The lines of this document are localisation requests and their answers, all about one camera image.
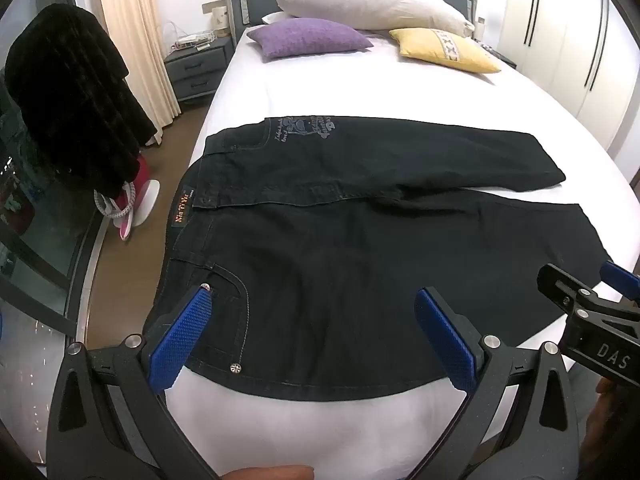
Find right hand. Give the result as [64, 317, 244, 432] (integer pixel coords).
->
[578, 377, 639, 479]

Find purple cushion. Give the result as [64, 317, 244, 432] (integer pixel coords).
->
[247, 18, 373, 61]

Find black denim pants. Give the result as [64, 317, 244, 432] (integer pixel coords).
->
[151, 116, 608, 401]

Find white bed mattress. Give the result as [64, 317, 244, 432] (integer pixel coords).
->
[167, 36, 639, 479]

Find small white pillow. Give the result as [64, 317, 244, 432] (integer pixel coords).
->
[262, 11, 291, 25]

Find yellow cushion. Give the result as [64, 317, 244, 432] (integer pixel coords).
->
[390, 28, 501, 75]

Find white wardrobe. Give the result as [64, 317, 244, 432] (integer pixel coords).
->
[497, 0, 639, 150]

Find pink white fan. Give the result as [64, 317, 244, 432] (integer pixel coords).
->
[93, 154, 160, 242]

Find beige curtain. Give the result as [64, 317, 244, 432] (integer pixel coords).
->
[101, 0, 181, 145]

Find dark grey nightstand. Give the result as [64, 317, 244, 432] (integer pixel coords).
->
[164, 37, 234, 103]

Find left hand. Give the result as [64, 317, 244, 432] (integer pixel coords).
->
[221, 465, 314, 480]

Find black hanging garment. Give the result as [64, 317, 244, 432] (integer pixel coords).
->
[4, 3, 156, 198]

